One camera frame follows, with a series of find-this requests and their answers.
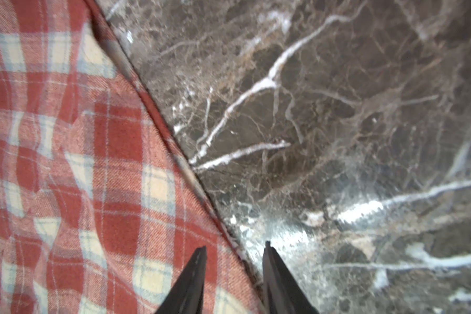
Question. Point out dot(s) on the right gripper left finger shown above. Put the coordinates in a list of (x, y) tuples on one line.
[(187, 294)]

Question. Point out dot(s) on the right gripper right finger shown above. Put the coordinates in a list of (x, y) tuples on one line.
[(281, 291)]

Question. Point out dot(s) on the red plaid skirt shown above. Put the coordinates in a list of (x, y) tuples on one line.
[(99, 212)]

